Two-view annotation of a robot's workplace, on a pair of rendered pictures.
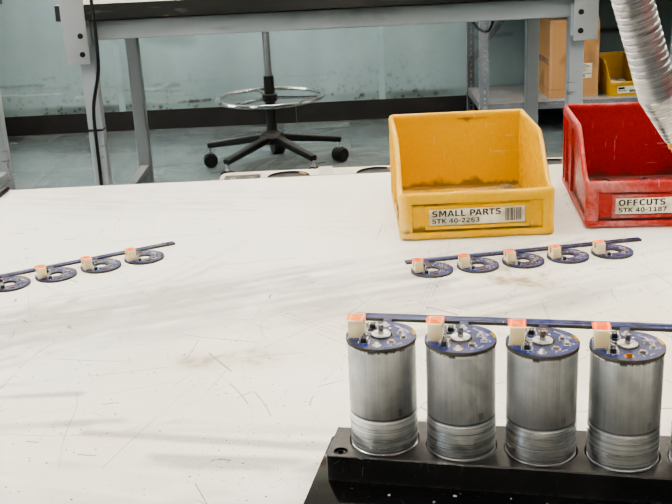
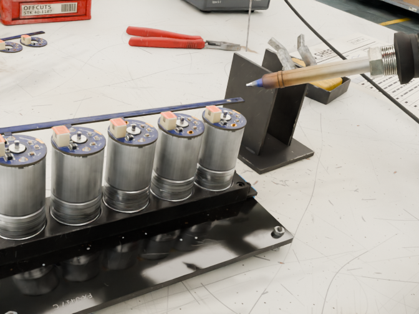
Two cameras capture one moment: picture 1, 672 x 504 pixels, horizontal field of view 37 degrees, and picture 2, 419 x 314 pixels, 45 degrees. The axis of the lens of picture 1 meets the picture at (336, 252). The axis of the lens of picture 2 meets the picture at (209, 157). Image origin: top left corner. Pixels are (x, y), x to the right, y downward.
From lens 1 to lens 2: 17 cm
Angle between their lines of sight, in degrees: 49
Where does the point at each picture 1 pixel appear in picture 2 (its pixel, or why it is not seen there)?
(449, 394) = (81, 182)
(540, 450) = (137, 202)
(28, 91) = not seen: outside the picture
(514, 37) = not seen: outside the picture
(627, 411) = (187, 166)
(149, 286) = not seen: outside the picture
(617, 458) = (179, 194)
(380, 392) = (28, 194)
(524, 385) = (130, 164)
